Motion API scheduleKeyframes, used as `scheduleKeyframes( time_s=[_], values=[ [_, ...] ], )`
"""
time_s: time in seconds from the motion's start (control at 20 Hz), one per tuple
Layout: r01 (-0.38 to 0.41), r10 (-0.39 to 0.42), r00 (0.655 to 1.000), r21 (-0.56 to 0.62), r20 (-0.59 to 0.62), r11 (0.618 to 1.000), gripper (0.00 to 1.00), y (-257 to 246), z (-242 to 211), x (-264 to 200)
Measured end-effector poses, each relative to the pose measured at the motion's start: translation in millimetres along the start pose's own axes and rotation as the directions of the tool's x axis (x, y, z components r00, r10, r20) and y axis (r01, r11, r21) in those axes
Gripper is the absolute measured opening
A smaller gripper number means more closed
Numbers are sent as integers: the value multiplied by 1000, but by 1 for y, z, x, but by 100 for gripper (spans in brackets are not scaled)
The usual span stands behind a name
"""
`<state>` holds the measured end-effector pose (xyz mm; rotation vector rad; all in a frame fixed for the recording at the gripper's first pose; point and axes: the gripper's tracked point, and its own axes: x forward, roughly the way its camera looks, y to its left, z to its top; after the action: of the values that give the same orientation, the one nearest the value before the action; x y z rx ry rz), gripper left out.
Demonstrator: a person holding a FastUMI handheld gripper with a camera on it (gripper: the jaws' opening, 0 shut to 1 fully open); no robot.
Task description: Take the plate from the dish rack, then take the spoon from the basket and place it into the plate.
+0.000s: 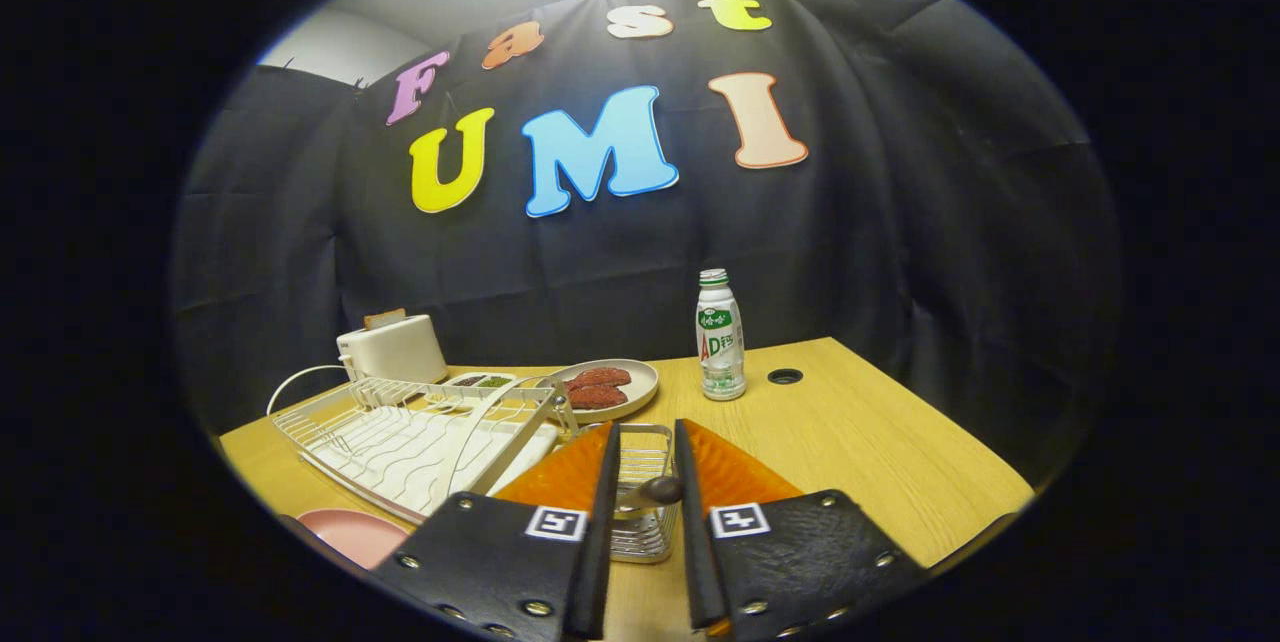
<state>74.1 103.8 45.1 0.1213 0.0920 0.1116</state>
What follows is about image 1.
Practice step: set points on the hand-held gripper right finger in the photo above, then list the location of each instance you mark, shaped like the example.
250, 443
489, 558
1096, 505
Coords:
692, 562

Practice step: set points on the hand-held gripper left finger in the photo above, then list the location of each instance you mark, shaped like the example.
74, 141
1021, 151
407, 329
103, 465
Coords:
600, 542

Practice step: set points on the pink plate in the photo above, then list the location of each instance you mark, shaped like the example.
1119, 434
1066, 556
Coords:
355, 534

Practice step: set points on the beige plate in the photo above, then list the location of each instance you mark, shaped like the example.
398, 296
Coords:
640, 387

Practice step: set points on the red meat piece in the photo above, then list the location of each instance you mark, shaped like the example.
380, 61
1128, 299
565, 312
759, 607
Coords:
603, 377
598, 397

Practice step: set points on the pile of green beans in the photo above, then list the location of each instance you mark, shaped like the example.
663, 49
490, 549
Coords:
495, 381

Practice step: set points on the cream divided tray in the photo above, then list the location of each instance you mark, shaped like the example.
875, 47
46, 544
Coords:
448, 384

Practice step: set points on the white ribbed drain tray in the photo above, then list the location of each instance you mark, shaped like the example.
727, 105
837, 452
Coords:
400, 452

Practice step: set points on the white green drink bottle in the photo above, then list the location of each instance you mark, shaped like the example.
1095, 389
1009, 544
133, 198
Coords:
720, 342

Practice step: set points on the cream toaster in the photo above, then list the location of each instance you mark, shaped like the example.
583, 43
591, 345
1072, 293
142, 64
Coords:
395, 352

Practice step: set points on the toast slice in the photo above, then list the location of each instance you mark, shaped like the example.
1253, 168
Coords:
385, 319

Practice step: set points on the black backdrop cloth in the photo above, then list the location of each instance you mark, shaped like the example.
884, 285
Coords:
900, 252

